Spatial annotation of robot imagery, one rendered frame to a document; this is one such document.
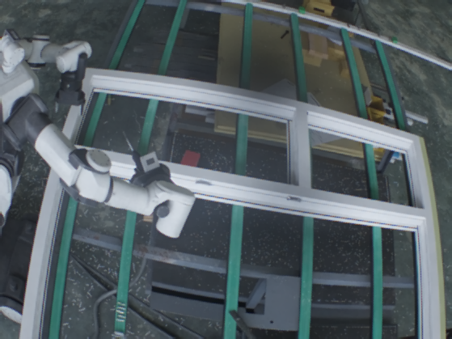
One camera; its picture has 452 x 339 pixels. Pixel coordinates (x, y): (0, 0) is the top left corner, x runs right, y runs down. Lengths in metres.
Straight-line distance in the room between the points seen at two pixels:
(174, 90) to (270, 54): 0.87
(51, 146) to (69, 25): 2.79
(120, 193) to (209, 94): 0.91
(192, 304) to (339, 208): 0.61
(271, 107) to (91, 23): 2.19
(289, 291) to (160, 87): 0.91
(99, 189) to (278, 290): 0.73
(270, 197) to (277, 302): 0.38
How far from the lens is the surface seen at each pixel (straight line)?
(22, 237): 2.68
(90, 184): 1.47
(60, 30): 4.19
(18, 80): 1.67
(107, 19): 4.27
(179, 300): 2.16
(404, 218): 2.22
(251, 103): 2.32
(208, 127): 2.61
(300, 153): 2.18
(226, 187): 2.02
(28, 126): 1.54
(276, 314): 1.87
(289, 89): 2.87
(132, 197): 1.50
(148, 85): 2.30
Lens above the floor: 2.45
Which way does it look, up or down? 48 degrees down
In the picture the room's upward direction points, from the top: 19 degrees clockwise
